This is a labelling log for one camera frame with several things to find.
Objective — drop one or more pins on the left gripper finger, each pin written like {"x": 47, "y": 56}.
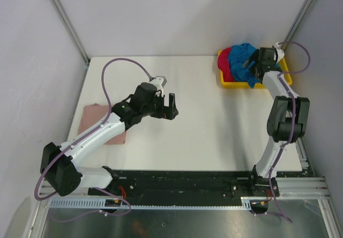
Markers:
{"x": 173, "y": 104}
{"x": 170, "y": 100}

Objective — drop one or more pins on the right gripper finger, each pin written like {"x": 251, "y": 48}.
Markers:
{"x": 254, "y": 57}
{"x": 253, "y": 67}

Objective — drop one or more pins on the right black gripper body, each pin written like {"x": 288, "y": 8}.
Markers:
{"x": 258, "y": 63}

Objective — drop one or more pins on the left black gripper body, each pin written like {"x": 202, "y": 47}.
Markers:
{"x": 158, "y": 110}

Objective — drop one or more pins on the blue t shirt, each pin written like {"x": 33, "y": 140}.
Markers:
{"x": 238, "y": 55}

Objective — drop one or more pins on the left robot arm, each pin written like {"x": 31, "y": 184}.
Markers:
{"x": 61, "y": 165}

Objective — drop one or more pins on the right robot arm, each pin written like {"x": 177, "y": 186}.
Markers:
{"x": 288, "y": 117}

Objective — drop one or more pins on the yellow plastic tray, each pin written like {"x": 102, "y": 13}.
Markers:
{"x": 244, "y": 85}

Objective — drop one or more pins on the red t shirt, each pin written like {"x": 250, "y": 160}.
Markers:
{"x": 223, "y": 65}

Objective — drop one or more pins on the folded pink t shirt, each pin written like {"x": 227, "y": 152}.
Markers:
{"x": 91, "y": 115}

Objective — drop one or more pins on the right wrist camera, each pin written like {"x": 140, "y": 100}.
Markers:
{"x": 279, "y": 52}

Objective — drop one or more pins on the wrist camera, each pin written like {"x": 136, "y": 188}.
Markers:
{"x": 159, "y": 82}
{"x": 279, "y": 52}

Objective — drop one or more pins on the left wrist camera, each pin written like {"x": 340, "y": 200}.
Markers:
{"x": 159, "y": 82}

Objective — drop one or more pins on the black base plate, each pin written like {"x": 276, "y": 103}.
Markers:
{"x": 188, "y": 188}

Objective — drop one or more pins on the right aluminium frame post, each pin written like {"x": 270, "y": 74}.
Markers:
{"x": 304, "y": 10}

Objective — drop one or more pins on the aluminium frame post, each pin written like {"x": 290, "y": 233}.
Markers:
{"x": 64, "y": 19}
{"x": 304, "y": 10}

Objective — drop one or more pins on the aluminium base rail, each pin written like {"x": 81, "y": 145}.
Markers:
{"x": 289, "y": 188}

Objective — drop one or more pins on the white cable duct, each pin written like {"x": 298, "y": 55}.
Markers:
{"x": 104, "y": 204}

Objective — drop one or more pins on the left aluminium frame post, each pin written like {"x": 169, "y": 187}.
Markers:
{"x": 64, "y": 19}

